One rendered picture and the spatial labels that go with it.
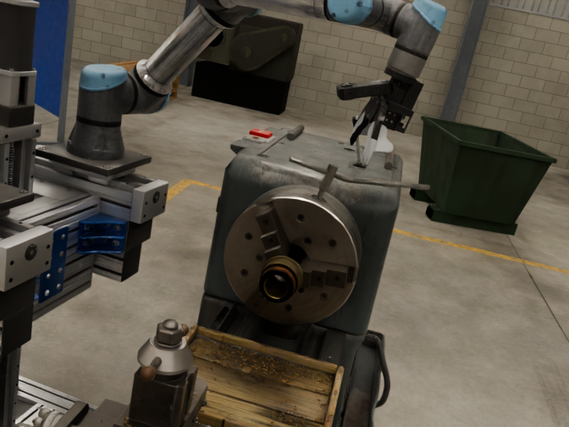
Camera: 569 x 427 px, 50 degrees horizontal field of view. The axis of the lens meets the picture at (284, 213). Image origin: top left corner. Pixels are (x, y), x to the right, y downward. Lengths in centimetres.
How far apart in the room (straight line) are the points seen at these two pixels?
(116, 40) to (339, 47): 418
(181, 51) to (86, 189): 44
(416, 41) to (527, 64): 1029
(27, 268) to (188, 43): 71
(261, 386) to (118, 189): 66
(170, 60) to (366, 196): 62
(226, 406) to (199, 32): 91
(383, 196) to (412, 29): 42
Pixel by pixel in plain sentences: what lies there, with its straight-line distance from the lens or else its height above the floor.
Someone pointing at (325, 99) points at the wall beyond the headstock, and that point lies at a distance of 1146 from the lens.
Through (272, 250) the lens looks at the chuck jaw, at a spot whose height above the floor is 113.
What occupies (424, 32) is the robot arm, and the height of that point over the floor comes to 163.
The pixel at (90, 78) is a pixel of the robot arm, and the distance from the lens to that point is 167.
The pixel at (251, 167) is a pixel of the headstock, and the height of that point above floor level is 124.
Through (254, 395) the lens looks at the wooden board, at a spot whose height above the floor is 89.
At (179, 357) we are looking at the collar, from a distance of 89.
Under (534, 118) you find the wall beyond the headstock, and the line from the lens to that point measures 1172.
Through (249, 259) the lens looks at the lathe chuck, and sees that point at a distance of 144.
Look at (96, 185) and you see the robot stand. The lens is 169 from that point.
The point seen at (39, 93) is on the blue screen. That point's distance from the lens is 680.
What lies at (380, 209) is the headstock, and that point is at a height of 121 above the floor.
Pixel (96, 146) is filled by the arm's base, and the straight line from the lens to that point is 169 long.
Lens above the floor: 162
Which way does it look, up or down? 18 degrees down
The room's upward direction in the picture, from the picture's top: 12 degrees clockwise
